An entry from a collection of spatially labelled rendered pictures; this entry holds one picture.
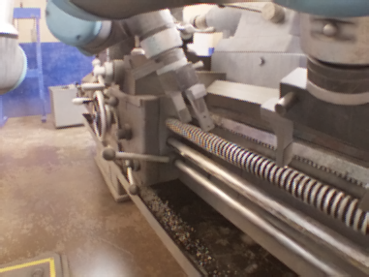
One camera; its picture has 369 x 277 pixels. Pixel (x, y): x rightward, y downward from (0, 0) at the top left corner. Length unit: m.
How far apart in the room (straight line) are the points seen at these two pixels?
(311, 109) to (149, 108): 0.51
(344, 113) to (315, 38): 0.08
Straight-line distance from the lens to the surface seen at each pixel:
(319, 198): 0.38
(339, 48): 0.22
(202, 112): 0.52
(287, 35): 0.64
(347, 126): 0.27
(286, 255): 0.60
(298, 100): 0.28
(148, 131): 0.71
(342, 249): 0.40
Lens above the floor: 0.89
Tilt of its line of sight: 18 degrees down
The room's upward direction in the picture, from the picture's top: 2 degrees clockwise
